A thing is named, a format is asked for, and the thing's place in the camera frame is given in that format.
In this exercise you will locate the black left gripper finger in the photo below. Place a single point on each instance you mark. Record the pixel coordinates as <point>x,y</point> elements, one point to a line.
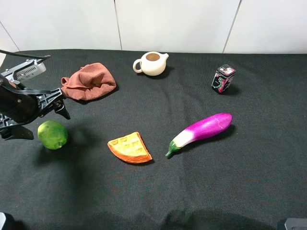
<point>16,132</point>

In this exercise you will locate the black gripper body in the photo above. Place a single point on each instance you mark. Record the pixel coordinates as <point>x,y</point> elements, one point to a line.
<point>20,107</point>

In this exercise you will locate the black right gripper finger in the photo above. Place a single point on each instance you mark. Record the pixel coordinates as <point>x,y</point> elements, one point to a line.
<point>60,109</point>

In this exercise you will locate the green lime fruit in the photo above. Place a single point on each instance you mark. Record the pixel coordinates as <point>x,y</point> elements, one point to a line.
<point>53,135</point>

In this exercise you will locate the grey robot base corner right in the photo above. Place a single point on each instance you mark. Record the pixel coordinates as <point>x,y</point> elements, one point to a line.
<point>292,224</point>

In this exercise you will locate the grey robot base corner left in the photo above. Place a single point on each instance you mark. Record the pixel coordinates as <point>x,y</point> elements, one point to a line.
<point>6,221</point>

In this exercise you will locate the crumpled brown cloth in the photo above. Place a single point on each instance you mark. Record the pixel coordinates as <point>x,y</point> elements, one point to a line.
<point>90,82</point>

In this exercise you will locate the orange waffle slice toy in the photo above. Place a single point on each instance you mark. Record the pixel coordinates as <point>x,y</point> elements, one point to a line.
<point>130,149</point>

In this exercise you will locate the cream ceramic teapot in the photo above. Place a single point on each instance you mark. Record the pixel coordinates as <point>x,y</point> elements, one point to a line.
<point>151,63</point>

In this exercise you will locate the purple toy eggplant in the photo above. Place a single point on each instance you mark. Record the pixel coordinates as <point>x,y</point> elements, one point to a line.
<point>200,130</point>

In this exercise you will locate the black floral tin box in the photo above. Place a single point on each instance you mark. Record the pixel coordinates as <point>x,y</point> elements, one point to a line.
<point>223,77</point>

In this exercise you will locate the black tablecloth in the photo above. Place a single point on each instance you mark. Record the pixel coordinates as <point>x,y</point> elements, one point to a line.
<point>248,177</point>

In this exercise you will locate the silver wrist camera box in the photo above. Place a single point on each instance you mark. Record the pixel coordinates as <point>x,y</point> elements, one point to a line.
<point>25,71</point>

